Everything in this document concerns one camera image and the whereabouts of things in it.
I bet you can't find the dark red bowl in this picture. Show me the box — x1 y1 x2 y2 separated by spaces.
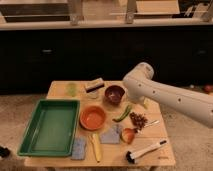
104 85 125 105

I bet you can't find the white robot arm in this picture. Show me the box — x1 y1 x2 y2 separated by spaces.
123 62 213 128

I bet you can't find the black white board eraser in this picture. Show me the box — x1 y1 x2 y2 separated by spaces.
84 78 105 93

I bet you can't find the clear small bowl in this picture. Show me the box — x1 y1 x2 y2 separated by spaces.
88 90 99 99

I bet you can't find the orange bowl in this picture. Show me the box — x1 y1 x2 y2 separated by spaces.
79 106 106 131

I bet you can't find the light green cup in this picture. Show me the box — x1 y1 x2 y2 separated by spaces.
67 82 77 97

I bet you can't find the wooden table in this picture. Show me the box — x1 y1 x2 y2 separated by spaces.
25 81 176 170

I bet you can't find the bunch of dark grapes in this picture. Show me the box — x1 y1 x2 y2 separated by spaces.
130 112 148 130

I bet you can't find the grey folded cloth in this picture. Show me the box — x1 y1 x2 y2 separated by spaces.
100 124 122 144

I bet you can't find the red apple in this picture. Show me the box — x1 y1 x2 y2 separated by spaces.
121 128 135 144

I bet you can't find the metal spoon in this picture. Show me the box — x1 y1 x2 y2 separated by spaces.
135 120 160 134

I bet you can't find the blue sponge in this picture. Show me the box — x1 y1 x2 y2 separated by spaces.
71 137 86 160

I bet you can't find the yellow banana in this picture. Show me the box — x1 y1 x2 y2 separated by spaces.
89 134 102 162

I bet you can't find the green plastic tray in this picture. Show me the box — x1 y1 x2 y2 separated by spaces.
17 99 80 157

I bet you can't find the white handled black brush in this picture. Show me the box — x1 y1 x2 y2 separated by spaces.
126 140 167 164

